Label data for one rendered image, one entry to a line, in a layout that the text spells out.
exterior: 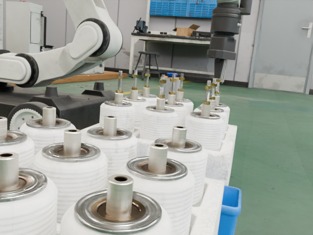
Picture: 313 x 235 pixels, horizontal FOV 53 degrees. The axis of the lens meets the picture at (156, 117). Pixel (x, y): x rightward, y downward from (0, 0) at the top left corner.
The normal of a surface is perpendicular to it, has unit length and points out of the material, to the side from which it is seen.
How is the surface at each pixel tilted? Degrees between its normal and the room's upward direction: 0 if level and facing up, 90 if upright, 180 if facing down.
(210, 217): 0
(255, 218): 0
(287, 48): 90
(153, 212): 4
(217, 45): 90
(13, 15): 90
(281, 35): 90
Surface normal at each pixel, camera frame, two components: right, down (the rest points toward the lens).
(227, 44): 0.77, 0.19
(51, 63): -0.32, 0.15
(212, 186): 0.09, -0.98
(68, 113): 0.94, 0.14
